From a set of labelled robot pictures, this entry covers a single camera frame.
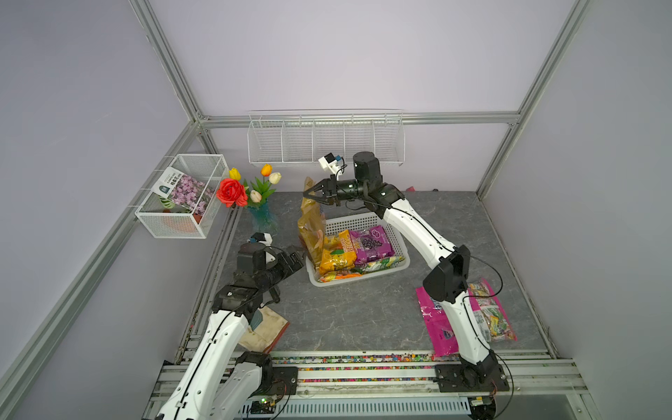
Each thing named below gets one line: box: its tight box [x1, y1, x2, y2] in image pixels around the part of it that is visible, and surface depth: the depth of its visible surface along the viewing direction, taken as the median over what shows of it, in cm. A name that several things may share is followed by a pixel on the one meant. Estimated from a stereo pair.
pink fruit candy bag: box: [415, 286, 460, 358], surface depth 82 cm
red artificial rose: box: [216, 178, 248, 208], surface depth 72 cm
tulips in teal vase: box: [229, 163, 282, 234], surface depth 91 cm
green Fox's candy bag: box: [354, 255, 406, 274], surface depth 87 cm
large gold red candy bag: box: [297, 176, 326, 275], surface depth 75 cm
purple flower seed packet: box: [151, 166, 216, 217], surface depth 75 cm
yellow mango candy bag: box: [319, 229, 357, 274], surface depth 96 cm
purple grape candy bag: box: [349, 224, 396, 265], surface depth 96 cm
